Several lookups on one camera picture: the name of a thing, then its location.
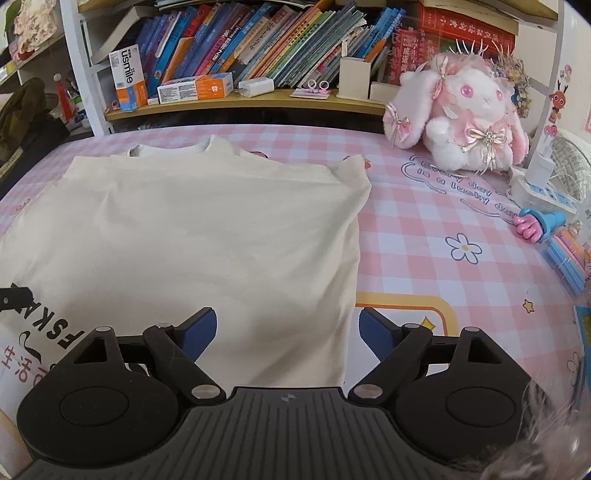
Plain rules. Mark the cream pen holder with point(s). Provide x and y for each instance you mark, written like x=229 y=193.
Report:
x=354 y=78

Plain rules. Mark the pink checked desk mat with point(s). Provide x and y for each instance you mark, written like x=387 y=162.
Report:
x=438 y=277

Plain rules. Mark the thick red books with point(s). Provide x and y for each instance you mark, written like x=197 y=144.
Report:
x=443 y=37

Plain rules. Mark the pink floral decoration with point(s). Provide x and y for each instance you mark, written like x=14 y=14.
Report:
x=34 y=25

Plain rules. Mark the row of colourful books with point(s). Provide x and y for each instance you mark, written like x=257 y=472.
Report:
x=258 y=41

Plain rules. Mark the white wall charger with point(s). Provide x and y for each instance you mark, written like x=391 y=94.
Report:
x=540 y=166

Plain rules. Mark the pink scissors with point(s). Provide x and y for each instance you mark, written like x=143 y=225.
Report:
x=311 y=90

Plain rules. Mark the grey fuzzy sleeve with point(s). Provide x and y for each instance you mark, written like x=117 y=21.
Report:
x=545 y=438

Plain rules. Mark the flat white orange box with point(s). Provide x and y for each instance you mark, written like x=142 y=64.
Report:
x=194 y=88

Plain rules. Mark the small cream box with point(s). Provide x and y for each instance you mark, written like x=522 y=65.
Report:
x=385 y=91

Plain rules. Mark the white knitted cloth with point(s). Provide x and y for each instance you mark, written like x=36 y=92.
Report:
x=572 y=170

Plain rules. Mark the white power strip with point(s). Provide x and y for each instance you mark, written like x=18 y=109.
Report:
x=540 y=196

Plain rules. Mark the white wooden bookshelf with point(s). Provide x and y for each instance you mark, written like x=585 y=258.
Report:
x=82 y=69

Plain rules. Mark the bundle of pastel pens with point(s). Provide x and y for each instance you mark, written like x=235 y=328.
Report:
x=565 y=263

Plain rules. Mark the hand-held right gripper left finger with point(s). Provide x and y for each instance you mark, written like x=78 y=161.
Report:
x=201 y=332

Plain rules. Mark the black bag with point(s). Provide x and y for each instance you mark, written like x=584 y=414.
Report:
x=37 y=147

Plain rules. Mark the tall white orange box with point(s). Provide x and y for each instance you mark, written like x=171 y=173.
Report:
x=127 y=78

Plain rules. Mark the cream t-shirt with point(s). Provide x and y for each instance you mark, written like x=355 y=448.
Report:
x=184 y=240

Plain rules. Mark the small white rectangular case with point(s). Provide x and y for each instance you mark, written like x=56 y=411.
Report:
x=256 y=86

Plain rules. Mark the pink white plush bunny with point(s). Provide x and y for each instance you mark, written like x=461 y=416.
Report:
x=471 y=120

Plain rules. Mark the iridescent paper decoration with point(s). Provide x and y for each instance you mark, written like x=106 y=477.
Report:
x=515 y=78

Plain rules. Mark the blue picture book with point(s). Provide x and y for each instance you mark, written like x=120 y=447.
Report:
x=584 y=332

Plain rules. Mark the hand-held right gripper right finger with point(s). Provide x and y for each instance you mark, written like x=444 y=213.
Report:
x=374 y=337

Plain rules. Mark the deer sticker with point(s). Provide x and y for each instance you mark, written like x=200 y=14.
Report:
x=557 y=101

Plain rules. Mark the olive green cloth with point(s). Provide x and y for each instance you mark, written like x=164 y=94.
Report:
x=23 y=110

